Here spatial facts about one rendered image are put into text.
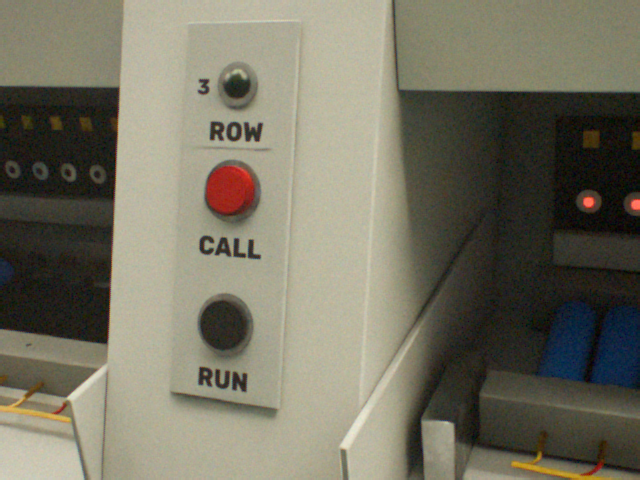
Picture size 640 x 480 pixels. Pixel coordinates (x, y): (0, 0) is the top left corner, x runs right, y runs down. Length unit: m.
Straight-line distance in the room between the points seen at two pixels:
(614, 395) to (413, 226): 0.09
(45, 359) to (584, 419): 0.22
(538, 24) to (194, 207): 0.12
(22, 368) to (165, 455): 0.11
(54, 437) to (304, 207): 0.16
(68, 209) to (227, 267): 0.26
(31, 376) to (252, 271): 0.15
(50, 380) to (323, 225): 0.17
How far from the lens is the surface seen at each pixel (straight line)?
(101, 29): 0.33
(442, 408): 0.31
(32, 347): 0.40
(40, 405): 0.40
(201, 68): 0.29
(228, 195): 0.28
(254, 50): 0.28
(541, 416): 0.33
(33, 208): 0.55
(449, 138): 0.35
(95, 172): 0.52
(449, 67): 0.28
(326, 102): 0.27
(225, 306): 0.28
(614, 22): 0.27
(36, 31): 0.35
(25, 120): 0.53
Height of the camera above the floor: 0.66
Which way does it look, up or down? 3 degrees down
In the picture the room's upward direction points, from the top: 3 degrees clockwise
